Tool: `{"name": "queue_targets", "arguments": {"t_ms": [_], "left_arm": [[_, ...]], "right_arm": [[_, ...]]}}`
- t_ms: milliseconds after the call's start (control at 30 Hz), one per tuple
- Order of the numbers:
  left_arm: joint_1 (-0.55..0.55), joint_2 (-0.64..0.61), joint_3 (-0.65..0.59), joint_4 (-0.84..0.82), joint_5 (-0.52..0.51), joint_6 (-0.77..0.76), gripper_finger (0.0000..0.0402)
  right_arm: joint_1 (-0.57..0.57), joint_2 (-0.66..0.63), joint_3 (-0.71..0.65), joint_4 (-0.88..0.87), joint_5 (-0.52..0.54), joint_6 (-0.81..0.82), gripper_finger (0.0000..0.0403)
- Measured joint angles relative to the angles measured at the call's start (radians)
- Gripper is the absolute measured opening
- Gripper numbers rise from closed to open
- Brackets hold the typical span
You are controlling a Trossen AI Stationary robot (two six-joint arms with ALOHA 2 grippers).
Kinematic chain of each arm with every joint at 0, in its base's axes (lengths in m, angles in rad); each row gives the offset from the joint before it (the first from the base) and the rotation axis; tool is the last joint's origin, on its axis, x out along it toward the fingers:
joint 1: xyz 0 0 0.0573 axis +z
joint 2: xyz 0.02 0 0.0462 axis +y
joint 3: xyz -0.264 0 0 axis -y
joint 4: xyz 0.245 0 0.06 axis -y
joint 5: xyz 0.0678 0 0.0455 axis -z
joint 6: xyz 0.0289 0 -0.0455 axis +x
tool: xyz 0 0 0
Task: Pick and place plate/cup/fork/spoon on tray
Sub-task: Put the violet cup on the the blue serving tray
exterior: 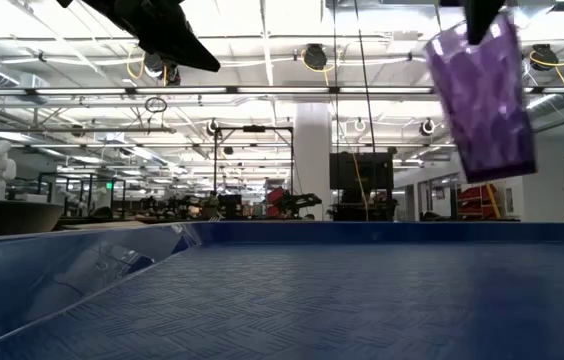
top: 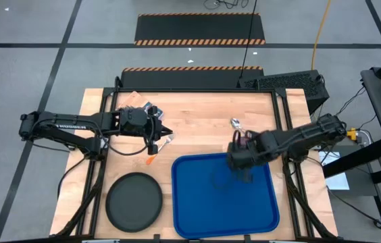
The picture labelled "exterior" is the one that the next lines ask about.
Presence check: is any black round plate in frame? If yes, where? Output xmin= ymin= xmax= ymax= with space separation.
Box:
xmin=0 ymin=198 xmax=66 ymax=239

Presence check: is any red equipment box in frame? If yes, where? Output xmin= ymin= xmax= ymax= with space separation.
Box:
xmin=265 ymin=186 xmax=289 ymax=218

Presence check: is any thin vertical black cable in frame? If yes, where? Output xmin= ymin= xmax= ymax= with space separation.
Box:
xmin=332 ymin=0 xmax=339 ymax=221

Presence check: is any red tool cart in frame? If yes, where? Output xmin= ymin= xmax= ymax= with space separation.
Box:
xmin=456 ymin=183 xmax=501 ymax=220

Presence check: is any ceiling cable reel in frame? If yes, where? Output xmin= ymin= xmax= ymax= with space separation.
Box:
xmin=142 ymin=49 xmax=182 ymax=87
xmin=529 ymin=43 xmax=561 ymax=72
xmin=301 ymin=43 xmax=329 ymax=72

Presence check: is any long hanging black cable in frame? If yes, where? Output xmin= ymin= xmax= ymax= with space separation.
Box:
xmin=353 ymin=0 xmax=378 ymax=156

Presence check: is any white square column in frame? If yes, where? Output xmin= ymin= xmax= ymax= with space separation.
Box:
xmin=294 ymin=102 xmax=333 ymax=221

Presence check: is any black monitor on stand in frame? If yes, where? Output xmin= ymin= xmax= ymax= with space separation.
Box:
xmin=329 ymin=152 xmax=395 ymax=222

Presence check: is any black metal rig frame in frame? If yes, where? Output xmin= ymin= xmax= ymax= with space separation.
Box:
xmin=212 ymin=125 xmax=295 ymax=221

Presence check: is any long ceiling light strip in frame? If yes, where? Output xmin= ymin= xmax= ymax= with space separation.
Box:
xmin=0 ymin=85 xmax=564 ymax=97

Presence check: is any blue plastic tray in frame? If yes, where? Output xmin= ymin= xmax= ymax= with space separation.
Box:
xmin=0 ymin=221 xmax=564 ymax=360

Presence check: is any distant yellow hanging cable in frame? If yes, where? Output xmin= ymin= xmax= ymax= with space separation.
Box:
xmin=351 ymin=149 xmax=370 ymax=222

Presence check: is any black framed glass enclosure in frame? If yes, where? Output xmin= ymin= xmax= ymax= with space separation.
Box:
xmin=36 ymin=172 xmax=128 ymax=219

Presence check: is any purple translucent plastic cup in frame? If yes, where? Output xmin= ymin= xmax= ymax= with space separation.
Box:
xmin=421 ymin=12 xmax=538 ymax=185

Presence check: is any hanging coiled cable loop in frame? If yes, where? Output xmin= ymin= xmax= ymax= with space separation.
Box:
xmin=143 ymin=96 xmax=169 ymax=114

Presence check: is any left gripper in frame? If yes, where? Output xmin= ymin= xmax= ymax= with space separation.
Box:
xmin=55 ymin=0 xmax=221 ymax=73

